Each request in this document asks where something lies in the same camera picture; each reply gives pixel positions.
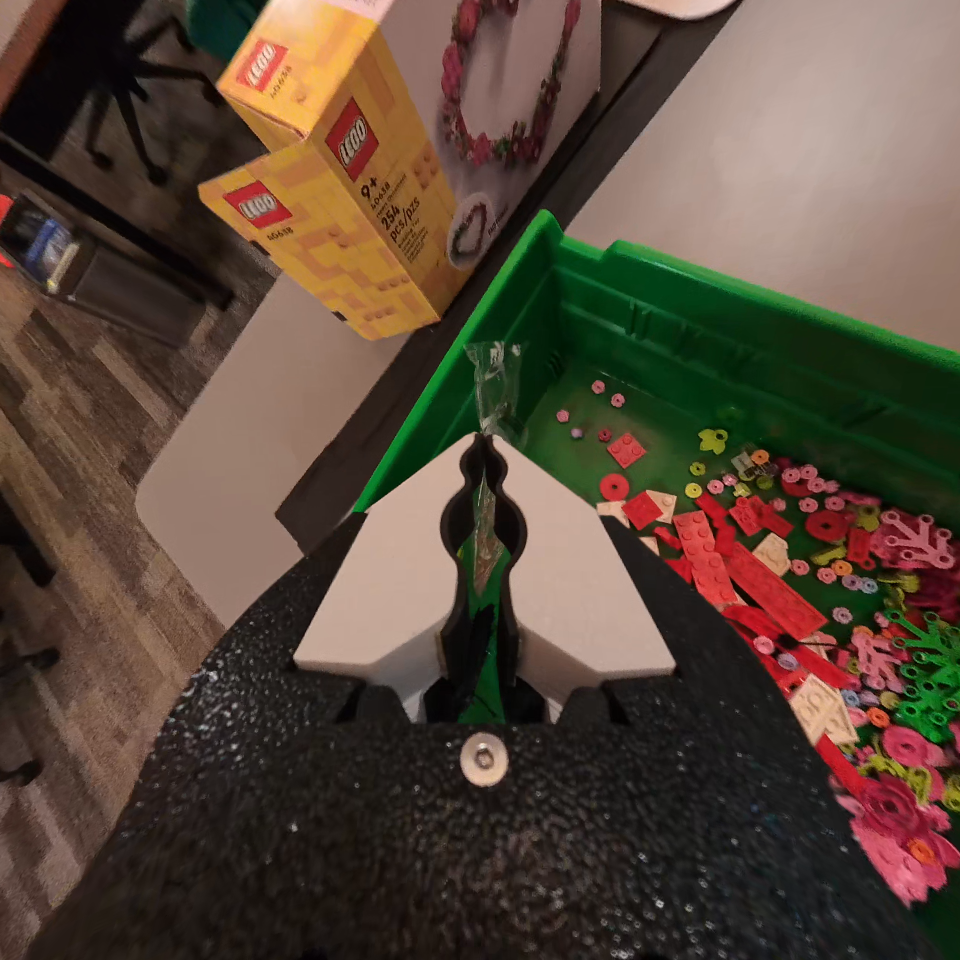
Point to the pile of colourful toy bricks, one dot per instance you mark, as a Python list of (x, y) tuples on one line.
[(780, 592)]

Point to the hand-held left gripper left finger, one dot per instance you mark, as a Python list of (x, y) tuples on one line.
[(360, 600)]

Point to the clear plastic bag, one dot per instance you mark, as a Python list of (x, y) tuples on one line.
[(491, 382)]

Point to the yellow white heart wreath box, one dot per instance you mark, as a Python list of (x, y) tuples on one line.
[(405, 187), (300, 247)]

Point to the black storage box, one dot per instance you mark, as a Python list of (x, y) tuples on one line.
[(127, 292)]

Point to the green plastic bin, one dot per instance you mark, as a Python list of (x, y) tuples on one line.
[(675, 330)]

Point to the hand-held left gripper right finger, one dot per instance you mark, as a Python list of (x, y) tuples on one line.
[(585, 600)]

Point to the black office chair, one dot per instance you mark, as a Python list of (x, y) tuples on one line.
[(124, 97)]

